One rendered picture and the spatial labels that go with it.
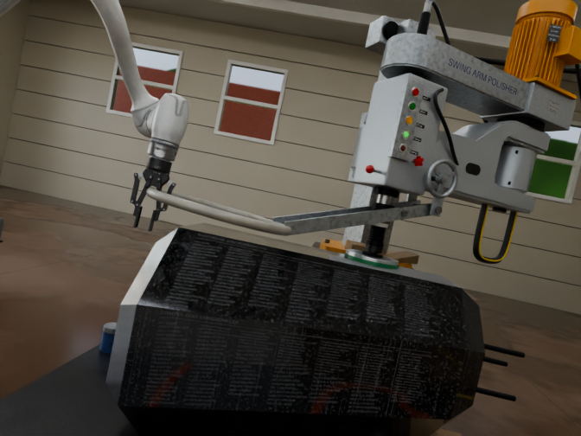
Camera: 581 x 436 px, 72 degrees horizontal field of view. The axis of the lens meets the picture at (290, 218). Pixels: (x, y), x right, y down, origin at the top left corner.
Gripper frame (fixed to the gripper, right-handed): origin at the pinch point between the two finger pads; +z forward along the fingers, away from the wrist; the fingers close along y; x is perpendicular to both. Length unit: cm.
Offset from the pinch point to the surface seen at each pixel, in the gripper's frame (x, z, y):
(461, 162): 13, -51, 110
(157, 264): 1.8, 13.9, 7.2
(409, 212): 13, -26, 94
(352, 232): 82, -11, 98
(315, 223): 2, -13, 56
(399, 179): 5, -37, 83
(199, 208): -24.1, -9.4, 17.0
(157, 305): -9.8, 23.9, 11.6
